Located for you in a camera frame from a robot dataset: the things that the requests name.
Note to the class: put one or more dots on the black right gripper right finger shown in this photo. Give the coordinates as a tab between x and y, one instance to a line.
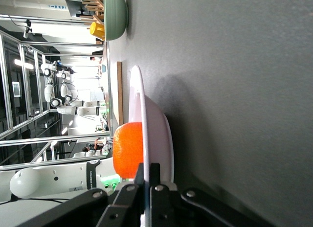
159	202

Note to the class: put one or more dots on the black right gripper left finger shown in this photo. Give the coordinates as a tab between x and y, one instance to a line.
129	200

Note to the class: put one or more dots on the orange fruit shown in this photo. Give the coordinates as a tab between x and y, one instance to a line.
127	151

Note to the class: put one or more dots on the white round plate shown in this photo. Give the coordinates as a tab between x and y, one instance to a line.
156	139

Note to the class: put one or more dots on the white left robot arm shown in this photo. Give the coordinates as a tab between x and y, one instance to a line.
61	178

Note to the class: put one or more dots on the wooden cutting board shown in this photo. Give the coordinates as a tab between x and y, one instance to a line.
120	95

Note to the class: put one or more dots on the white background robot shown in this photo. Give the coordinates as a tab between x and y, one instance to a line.
61	99

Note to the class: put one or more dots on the yellow cup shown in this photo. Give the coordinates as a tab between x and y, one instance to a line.
97	30

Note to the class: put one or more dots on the light green bowl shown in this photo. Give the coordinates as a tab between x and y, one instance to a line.
116	15

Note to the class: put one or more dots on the wooden peg drying rack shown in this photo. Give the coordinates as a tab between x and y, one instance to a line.
94	9

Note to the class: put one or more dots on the aluminium frame cage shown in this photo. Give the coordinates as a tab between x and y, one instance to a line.
29	136

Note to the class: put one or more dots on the wall mounted screen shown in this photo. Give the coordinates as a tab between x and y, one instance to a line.
16	89

